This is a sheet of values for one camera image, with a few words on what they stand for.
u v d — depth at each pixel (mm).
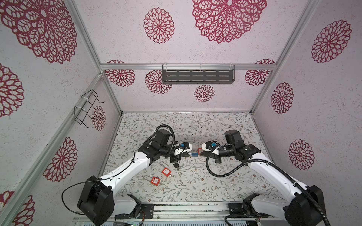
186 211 748
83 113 756
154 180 832
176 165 898
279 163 919
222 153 650
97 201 398
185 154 713
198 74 980
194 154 730
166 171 872
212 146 615
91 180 418
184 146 615
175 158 673
